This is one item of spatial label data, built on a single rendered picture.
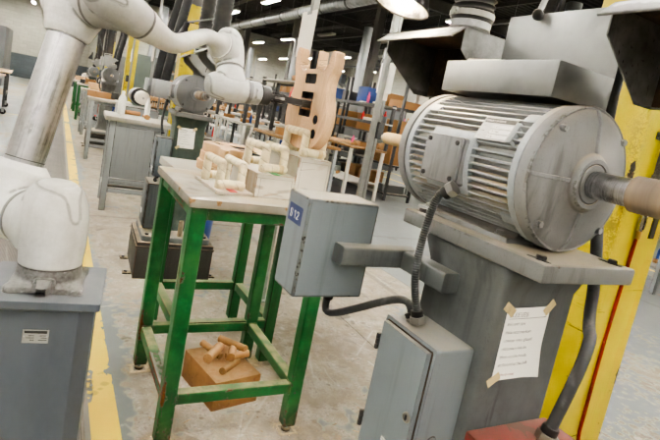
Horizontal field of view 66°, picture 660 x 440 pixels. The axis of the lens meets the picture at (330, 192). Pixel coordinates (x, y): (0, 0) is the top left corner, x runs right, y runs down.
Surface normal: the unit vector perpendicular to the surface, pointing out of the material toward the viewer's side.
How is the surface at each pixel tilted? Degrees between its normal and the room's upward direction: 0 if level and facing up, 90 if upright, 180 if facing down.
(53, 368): 90
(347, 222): 90
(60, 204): 70
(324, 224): 90
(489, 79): 90
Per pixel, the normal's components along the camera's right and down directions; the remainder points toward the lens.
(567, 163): 0.36, 0.15
